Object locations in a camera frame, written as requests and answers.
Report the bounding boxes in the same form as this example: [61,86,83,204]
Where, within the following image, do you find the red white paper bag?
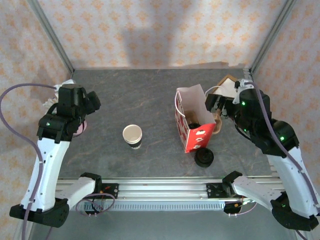
[174,83,226,154]

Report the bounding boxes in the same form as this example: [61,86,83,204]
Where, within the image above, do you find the stack of black lids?
[194,147,215,168]

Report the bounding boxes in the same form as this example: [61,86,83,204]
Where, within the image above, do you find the stack of paper cups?
[122,124,143,151]

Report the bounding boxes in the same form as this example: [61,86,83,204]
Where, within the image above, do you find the white paper packet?
[42,97,60,108]

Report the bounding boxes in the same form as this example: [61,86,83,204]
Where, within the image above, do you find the brown cardboard box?
[216,74,241,98]

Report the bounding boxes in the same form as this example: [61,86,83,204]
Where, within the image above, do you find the white paper napkins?
[223,78,237,97]

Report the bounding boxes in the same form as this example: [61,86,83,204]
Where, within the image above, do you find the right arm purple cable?
[226,83,320,240]

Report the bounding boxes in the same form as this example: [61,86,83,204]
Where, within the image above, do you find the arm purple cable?
[226,83,320,240]
[0,83,116,240]

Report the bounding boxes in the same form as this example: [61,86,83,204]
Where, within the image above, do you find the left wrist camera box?
[53,79,76,93]

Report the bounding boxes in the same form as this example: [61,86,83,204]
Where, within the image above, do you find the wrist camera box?
[53,79,76,93]
[233,78,255,90]

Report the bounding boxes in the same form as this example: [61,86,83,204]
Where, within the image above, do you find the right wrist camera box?
[233,78,255,90]

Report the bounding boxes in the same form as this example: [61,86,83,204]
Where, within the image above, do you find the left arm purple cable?
[0,83,116,240]

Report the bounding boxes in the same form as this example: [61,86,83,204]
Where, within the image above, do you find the aluminium frame post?
[26,0,75,74]
[249,0,298,73]

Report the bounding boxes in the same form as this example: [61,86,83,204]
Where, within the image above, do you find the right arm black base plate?
[206,183,227,200]

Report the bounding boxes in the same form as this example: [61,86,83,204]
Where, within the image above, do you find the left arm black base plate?
[99,183,120,200]

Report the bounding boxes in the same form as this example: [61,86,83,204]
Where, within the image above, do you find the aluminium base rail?
[56,177,286,201]

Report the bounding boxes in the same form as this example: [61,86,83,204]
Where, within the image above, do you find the grey slotted cable duct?
[74,202,226,212]

